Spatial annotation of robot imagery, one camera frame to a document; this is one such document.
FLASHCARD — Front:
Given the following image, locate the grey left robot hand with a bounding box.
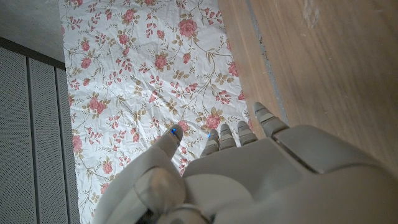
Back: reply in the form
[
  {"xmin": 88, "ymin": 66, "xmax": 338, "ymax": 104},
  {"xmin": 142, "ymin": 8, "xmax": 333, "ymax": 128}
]
[{"xmin": 91, "ymin": 101, "xmax": 398, "ymax": 224}]

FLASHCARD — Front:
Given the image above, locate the grey perforated wall panel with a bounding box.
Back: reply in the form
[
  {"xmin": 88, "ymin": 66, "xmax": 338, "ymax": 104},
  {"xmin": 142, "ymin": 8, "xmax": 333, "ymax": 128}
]
[{"xmin": 0, "ymin": 36, "xmax": 82, "ymax": 224}]

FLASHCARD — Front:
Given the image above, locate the floral backdrop cloth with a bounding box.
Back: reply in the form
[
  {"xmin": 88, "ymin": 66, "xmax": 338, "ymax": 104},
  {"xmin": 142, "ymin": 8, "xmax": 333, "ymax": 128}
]
[{"xmin": 58, "ymin": 0, "xmax": 254, "ymax": 224}]

